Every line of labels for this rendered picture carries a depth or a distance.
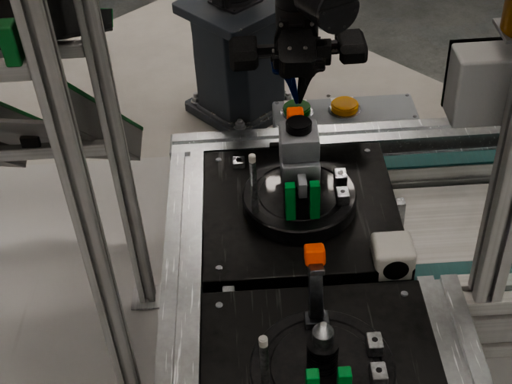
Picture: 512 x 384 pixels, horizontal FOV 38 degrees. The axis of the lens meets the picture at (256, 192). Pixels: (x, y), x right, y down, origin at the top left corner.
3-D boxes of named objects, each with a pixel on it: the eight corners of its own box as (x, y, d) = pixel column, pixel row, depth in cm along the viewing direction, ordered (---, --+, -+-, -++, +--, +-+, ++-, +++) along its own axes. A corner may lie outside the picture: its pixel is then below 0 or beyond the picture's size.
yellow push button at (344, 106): (329, 107, 110) (329, 96, 109) (356, 105, 110) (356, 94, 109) (332, 123, 107) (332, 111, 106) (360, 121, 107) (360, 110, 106)
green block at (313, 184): (308, 212, 87) (308, 180, 83) (318, 212, 87) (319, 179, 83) (309, 219, 86) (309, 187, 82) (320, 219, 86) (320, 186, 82)
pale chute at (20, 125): (45, 156, 98) (48, 123, 98) (141, 161, 96) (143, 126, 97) (-75, 119, 70) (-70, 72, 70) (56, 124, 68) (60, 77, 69)
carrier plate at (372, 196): (205, 163, 101) (203, 151, 100) (379, 152, 101) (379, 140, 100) (203, 294, 83) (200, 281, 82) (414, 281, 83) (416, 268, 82)
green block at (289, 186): (285, 214, 87) (284, 181, 83) (295, 213, 87) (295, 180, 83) (286, 221, 86) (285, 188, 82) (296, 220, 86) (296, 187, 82)
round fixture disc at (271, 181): (241, 172, 96) (240, 160, 95) (347, 166, 96) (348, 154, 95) (244, 248, 85) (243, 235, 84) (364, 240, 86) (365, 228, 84)
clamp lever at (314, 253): (305, 312, 74) (302, 242, 72) (325, 311, 74) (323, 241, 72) (308, 329, 71) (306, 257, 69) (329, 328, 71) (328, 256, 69)
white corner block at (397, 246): (368, 255, 86) (369, 230, 84) (406, 253, 86) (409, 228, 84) (374, 285, 83) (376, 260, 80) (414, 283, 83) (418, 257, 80)
